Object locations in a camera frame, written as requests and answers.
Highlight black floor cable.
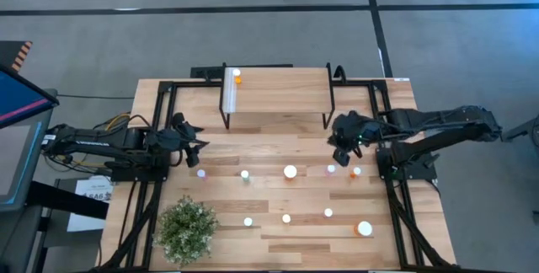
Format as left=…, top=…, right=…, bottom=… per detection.
left=56, top=93, right=135, bottom=100

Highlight green potted plant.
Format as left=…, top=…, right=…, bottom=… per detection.
left=153, top=195, right=220, bottom=268

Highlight white printed paper sheet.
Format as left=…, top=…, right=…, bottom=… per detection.
left=66, top=174, right=115, bottom=233

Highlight black power strip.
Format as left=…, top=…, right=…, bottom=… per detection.
left=189, top=66, right=225, bottom=80

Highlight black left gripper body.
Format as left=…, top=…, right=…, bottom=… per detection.
left=145, top=127, right=189, bottom=158

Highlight blue screen monitor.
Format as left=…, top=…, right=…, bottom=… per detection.
left=0, top=65, right=60, bottom=130

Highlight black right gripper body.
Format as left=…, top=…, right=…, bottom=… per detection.
left=330, top=110, right=382, bottom=150

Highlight yellow cable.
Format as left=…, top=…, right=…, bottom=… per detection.
left=104, top=113, right=132, bottom=131

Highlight black aluminium table frame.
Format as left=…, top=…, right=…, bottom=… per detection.
left=90, top=78, right=460, bottom=272

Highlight wooden shelf black metal legs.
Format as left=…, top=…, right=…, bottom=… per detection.
left=217, top=62, right=337, bottom=131

